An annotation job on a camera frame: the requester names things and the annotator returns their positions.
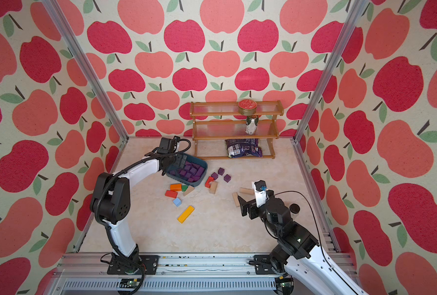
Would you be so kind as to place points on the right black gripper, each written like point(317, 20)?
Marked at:
point(253, 205)

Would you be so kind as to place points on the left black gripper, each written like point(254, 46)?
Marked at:
point(180, 157)

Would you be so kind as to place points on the teal plastic storage bin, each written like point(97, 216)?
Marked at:
point(181, 160)

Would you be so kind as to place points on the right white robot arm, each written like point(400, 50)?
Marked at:
point(298, 254)

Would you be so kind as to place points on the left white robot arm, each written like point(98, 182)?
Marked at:
point(111, 201)

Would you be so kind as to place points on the natural wood flat block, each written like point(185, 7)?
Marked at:
point(246, 191)

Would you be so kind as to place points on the natural wood long block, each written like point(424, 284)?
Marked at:
point(236, 199)

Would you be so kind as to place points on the orange block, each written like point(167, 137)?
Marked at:
point(176, 187)

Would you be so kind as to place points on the natural wood triangle block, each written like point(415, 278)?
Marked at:
point(188, 190)

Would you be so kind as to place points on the light blue block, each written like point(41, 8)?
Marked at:
point(177, 202)

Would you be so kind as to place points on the red arch block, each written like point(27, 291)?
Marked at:
point(208, 182)

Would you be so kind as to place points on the natural wood short block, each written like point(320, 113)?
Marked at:
point(213, 187)

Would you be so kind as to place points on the wooden three-tier shelf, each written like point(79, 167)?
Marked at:
point(216, 122)

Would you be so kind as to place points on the yellow long block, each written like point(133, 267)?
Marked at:
point(185, 214)

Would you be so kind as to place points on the purple snack bag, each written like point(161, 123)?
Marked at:
point(237, 148)

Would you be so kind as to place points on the red round tin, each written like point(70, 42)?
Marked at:
point(247, 107)

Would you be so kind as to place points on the left aluminium frame post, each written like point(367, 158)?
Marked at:
point(55, 12)

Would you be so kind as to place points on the aluminium frame post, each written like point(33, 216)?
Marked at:
point(352, 20)
point(55, 12)

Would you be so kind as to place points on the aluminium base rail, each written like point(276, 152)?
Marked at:
point(203, 274)

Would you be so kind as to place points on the right aluminium frame post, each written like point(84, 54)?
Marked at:
point(352, 20)

